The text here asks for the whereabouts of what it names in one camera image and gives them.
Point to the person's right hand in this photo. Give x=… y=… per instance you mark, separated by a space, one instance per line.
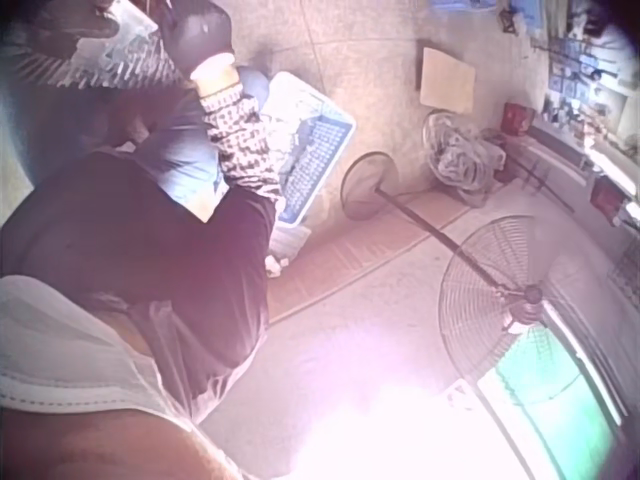
x=202 y=32

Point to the dark red box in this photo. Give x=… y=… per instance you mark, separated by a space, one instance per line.
x=607 y=195

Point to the small fan wrapped in plastic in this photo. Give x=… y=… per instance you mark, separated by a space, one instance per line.
x=457 y=160

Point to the brown woven floor mat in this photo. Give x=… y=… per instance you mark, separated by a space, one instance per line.
x=350 y=260

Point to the thin black rod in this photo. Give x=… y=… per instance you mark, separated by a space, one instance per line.
x=542 y=181

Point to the pedestal fan with round base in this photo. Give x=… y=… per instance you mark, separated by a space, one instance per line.
x=480 y=300

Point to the pale blue toothed plastic rack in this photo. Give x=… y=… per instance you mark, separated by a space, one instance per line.
x=112 y=52

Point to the tan cardboard sheet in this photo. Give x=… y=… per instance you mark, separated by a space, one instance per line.
x=446 y=76

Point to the person's right fingers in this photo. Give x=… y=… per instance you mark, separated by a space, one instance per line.
x=167 y=14

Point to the window with white frame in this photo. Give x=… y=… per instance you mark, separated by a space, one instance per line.
x=555 y=400

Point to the blue plastic laundry basket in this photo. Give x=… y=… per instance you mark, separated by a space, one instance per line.
x=312 y=150

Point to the cluttered wall shelf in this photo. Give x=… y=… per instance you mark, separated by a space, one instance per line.
x=580 y=75

